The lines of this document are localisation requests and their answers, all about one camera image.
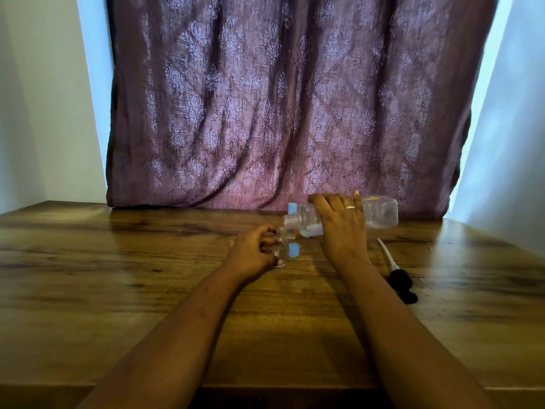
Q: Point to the person's left hand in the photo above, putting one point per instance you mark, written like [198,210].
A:
[247,253]

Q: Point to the person's right hand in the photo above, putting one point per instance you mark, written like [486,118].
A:
[342,234]

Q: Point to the person's right middle finger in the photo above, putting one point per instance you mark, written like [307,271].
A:
[335,204]

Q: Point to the person's left thumb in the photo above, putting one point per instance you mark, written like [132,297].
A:
[274,260]

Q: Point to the person's right little finger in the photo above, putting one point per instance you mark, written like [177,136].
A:
[358,202]

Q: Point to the small clear glass bottle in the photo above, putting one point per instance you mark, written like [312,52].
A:
[281,247]

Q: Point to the large clear plastic bottle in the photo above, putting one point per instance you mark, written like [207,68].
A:
[381,212]

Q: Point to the person's left forearm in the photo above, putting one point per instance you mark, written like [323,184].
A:
[170,353]

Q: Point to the person's right forearm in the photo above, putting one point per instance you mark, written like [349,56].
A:
[408,345]

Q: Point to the blue bottle cap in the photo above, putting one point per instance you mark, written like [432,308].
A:
[293,250]
[292,208]

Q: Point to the black spray pump white tube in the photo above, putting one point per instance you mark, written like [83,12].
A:
[400,280]

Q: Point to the purple patterned curtain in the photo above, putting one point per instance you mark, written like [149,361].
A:
[272,102]

